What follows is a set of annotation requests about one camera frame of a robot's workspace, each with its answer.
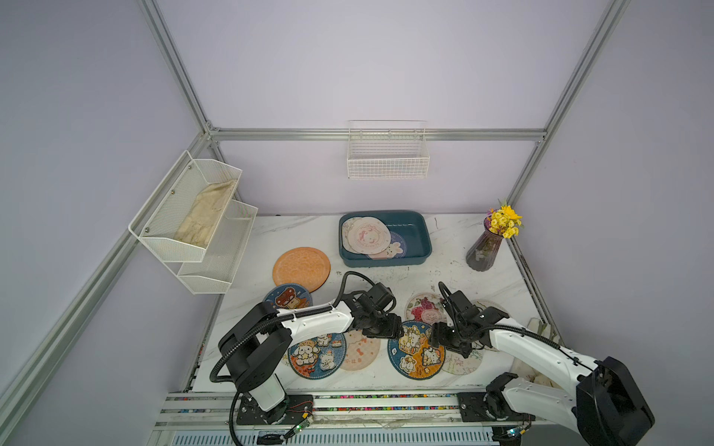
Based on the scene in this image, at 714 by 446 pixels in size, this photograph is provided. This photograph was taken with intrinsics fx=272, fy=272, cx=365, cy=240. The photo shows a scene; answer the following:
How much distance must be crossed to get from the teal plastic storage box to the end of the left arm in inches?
13.0

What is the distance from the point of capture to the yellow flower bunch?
0.86m

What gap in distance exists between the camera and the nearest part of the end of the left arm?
2.09 ft

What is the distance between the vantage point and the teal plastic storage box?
→ 1.06m
